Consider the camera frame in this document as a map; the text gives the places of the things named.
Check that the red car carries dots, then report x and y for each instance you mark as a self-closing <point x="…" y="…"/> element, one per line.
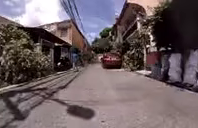
<point x="111" y="61"/>

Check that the green trees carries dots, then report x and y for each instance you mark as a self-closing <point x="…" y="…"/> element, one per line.
<point x="102" y="43"/>

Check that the person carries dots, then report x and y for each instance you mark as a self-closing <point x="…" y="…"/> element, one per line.
<point x="75" y="60"/>

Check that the leafy plants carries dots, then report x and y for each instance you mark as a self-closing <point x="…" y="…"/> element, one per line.
<point x="133" y="53"/>

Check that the orange-brown building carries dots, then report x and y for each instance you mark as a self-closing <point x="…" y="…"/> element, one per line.
<point x="75" y="36"/>

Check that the pale concrete pavement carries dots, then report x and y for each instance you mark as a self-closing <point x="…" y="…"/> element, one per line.
<point x="143" y="72"/>

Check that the grey asphalt road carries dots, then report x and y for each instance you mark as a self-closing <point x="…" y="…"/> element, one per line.
<point x="127" y="100"/>

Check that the yellow building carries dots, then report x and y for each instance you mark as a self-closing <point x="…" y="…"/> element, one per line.
<point x="130" y="16"/>

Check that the dark-roofed low building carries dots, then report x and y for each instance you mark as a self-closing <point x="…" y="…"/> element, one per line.
<point x="47" y="35"/>

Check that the green bushes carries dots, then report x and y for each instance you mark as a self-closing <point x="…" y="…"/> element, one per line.
<point x="20" y="60"/>

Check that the dark leafy tree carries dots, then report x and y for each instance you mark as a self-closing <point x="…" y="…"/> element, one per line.
<point x="183" y="23"/>

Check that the concrete roadside gutter strip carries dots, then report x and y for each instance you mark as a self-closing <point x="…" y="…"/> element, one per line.
<point x="3" y="100"/>

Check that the wall with pale panels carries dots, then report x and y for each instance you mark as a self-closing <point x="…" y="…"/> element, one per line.
<point x="175" y="66"/>

